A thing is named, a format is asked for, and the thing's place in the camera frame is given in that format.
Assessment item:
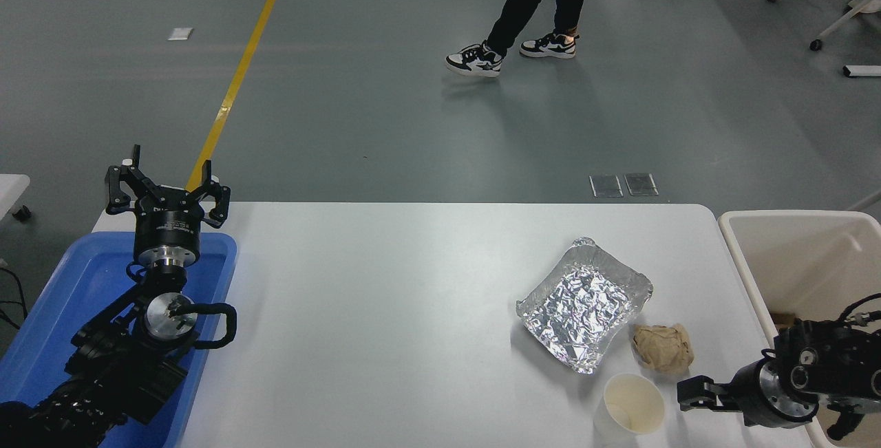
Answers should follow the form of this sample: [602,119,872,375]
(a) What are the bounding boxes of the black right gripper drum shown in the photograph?
[731,359,783,429]

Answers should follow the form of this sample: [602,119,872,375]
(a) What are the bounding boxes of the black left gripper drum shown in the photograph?
[134,189,206,253]

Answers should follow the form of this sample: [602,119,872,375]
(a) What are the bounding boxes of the white paper cup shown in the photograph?
[593,373,666,443]

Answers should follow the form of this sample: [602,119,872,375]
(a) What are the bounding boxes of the crumpled tan paper ball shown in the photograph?
[632,323,694,374]

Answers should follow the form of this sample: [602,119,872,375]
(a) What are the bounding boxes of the blue plastic tray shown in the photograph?
[0,231,238,448]

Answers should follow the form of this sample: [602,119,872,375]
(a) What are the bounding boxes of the white cart with caster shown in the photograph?
[0,174,32,222]

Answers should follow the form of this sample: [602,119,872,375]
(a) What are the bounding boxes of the large pale plastic bin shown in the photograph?
[718,210,881,448]

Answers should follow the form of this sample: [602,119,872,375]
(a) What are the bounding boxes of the crumpled foil tray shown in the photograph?
[516,237,654,374]

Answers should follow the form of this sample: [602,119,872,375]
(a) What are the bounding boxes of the white chair base with casters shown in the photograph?
[757,0,881,51]

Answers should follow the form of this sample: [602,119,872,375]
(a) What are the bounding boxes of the black floor cables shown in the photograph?
[0,266,28,330]

